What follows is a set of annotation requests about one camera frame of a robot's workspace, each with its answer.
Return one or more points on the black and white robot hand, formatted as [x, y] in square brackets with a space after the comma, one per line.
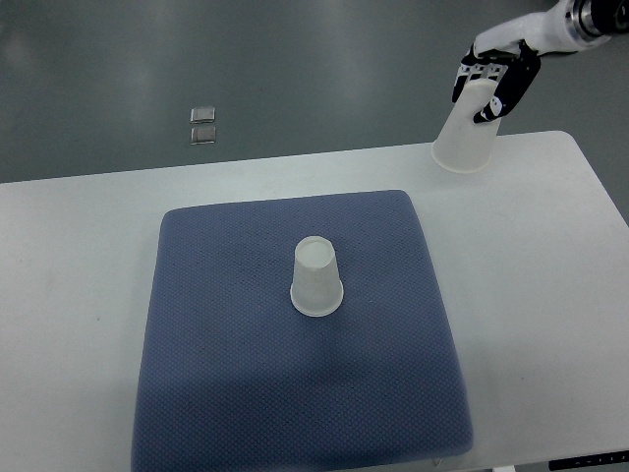
[510, 55]

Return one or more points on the white paper cup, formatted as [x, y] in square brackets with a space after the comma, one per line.
[316, 289]
[462, 146]

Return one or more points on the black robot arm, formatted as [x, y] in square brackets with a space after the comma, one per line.
[597, 21]

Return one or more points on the upper metal floor plate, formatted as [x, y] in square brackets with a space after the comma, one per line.
[202, 114]

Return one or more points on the metal floor plate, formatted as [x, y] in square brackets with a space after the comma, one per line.
[202, 114]
[203, 135]

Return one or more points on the lower metal floor plate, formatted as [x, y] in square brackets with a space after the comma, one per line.
[203, 135]

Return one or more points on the black table control panel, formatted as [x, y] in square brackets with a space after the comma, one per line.
[587, 461]

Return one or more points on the blue textured mat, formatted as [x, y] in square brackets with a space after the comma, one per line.
[234, 378]

